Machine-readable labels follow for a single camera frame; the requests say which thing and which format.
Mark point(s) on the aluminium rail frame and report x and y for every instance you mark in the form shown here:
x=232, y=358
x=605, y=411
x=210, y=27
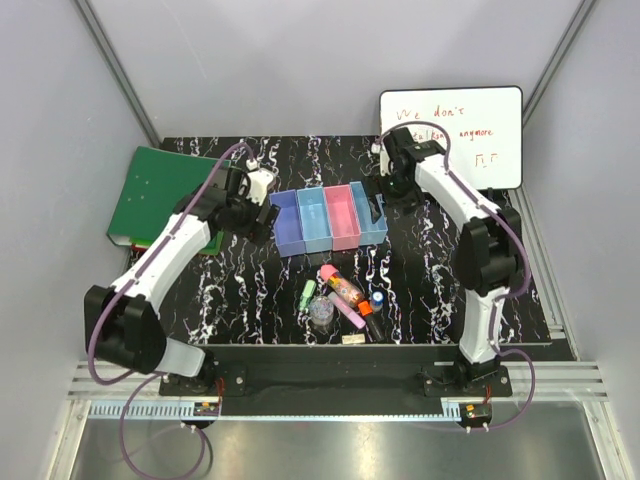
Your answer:
x=140, y=396

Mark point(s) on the small blue-capped bottle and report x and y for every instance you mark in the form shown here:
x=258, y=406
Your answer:
x=377, y=301

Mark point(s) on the dark green binder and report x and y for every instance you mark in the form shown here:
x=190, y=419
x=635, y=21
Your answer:
x=156, y=181

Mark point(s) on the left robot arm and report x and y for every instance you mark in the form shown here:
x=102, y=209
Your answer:
x=122, y=320

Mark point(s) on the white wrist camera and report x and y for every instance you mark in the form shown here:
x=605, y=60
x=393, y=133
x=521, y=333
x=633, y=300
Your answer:
x=378, y=150
x=261, y=180

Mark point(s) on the pink-capped colourful bottle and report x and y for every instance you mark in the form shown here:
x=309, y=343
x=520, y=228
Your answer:
x=340, y=285

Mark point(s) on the pink highlighter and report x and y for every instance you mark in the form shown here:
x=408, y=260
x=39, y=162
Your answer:
x=347, y=311

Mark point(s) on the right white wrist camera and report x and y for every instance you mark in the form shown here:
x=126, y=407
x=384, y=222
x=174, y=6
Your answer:
x=378, y=150

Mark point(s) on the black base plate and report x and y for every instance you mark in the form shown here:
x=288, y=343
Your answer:
x=342, y=381

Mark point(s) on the pink rectangular bin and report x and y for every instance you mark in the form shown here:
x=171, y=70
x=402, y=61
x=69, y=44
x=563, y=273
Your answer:
x=343, y=217

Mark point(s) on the clear glitter jar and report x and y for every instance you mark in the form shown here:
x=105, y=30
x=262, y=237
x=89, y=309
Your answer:
x=321, y=311

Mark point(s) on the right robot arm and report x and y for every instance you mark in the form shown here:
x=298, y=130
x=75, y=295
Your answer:
x=490, y=260

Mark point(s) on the black marble mat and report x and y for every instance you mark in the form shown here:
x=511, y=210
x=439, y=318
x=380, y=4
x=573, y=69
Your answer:
x=248, y=295

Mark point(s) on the light green folder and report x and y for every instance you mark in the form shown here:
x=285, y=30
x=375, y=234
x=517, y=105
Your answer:
x=214, y=246

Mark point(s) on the light blue end bin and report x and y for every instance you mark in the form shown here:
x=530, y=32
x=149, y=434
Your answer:
x=372, y=233

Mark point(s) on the purple rectangular bin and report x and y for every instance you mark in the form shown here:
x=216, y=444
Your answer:
x=287, y=228

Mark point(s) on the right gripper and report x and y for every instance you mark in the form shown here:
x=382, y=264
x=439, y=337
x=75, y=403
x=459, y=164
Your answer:
x=413, y=201

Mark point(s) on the white eraser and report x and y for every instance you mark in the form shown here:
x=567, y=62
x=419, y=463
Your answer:
x=353, y=339

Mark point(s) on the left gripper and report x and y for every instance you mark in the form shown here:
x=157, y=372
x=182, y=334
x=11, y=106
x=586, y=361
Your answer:
x=258, y=232

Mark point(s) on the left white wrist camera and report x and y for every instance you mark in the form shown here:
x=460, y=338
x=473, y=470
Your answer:
x=261, y=180

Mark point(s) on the green highlighter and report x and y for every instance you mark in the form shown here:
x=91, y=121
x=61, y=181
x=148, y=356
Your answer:
x=307, y=294

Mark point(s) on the orange black marker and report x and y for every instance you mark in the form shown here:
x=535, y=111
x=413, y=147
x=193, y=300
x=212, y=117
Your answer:
x=372, y=321

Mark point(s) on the white dry-erase board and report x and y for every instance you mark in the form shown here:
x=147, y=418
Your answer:
x=485, y=124

